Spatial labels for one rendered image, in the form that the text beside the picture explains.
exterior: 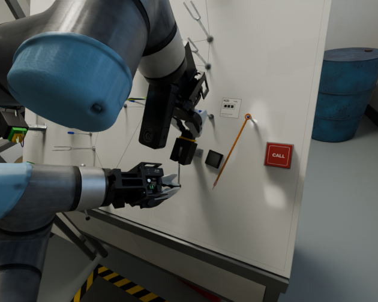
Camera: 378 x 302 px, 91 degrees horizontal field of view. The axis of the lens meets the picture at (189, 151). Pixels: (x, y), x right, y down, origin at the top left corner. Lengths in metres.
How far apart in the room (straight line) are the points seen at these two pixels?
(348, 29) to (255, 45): 2.43
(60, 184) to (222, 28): 0.51
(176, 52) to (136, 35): 0.09
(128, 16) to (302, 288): 1.50
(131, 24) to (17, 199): 0.25
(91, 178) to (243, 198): 0.35
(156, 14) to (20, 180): 0.26
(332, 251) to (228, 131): 1.33
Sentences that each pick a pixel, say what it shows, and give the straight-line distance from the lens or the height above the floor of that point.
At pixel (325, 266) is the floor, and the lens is 1.62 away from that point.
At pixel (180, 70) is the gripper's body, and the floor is 1.33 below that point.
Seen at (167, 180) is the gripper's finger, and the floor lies 1.07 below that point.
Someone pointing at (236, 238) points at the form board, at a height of 0.91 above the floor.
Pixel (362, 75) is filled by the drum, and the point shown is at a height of 0.72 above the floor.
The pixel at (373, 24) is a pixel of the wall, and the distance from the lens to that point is 3.02.
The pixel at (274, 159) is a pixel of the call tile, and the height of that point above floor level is 1.11.
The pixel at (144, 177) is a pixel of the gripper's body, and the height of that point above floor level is 1.15.
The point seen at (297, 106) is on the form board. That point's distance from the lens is 0.49.
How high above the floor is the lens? 1.39
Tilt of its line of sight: 35 degrees down
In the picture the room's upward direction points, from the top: 11 degrees counter-clockwise
